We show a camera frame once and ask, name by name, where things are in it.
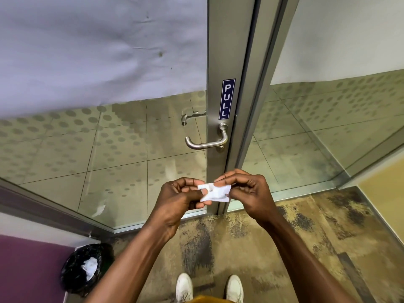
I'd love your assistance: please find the person's right forearm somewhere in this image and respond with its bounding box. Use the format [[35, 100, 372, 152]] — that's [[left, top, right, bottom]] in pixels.
[[257, 211, 359, 303]]

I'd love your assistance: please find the grey metal door stile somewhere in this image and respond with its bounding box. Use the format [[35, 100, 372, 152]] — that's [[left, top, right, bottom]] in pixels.
[[206, 0, 263, 215]]

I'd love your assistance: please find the person's left hand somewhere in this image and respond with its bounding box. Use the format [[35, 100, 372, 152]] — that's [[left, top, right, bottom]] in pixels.
[[147, 177, 213, 239]]

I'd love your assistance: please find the blue door label sticker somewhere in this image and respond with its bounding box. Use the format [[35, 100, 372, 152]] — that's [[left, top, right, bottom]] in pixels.
[[219, 79, 236, 120]]

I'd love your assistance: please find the dotted frosted glass side panel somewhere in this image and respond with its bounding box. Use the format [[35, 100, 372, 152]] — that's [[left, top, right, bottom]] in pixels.
[[227, 69, 404, 203]]

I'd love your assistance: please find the steel lever door handle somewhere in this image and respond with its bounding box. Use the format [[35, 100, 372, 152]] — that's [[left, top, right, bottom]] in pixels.
[[185, 122, 229, 152]]

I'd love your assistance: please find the person's left white shoe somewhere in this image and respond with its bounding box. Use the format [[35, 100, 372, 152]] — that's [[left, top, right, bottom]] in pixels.
[[175, 273, 194, 303]]

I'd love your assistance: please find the small white wipe packet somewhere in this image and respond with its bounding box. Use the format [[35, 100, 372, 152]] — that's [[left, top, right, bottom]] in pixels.
[[198, 182, 232, 203]]

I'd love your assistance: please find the black trash bin with liner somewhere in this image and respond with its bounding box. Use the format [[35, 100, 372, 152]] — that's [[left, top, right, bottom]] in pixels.
[[60, 243, 115, 298]]

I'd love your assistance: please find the crumpled white paper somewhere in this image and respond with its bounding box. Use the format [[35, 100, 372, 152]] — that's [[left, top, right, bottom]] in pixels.
[[81, 257, 98, 281]]

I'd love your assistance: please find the person's right white shoe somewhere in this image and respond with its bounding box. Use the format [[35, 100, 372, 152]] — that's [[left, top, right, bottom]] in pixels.
[[225, 274, 244, 303]]

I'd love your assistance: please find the large white paper sheet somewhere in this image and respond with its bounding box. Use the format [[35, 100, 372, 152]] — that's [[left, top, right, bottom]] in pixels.
[[0, 0, 208, 119]]

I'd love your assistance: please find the dotted frosted glass door pane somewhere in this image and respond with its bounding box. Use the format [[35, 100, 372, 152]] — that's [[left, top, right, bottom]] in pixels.
[[0, 91, 208, 231]]

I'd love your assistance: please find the grey metal door frame post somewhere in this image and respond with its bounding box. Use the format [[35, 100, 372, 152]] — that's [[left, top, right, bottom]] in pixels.
[[225, 0, 301, 215]]

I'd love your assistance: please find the person's white shoe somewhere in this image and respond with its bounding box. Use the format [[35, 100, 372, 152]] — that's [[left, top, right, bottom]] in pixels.
[[175, 273, 194, 303], [225, 274, 244, 303]]

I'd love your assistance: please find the steel door handle behind glass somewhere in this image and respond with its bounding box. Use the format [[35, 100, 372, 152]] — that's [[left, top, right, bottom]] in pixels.
[[181, 110, 207, 126]]

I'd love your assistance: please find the person's right hand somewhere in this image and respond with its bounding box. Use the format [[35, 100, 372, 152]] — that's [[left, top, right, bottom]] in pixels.
[[214, 169, 280, 230]]

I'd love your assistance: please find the person's left forearm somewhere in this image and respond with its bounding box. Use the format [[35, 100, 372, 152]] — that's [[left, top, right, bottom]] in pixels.
[[83, 218, 178, 303]]

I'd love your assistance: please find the person's yellow garment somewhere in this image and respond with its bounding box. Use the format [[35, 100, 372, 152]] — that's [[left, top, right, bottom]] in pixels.
[[186, 295, 235, 303]]

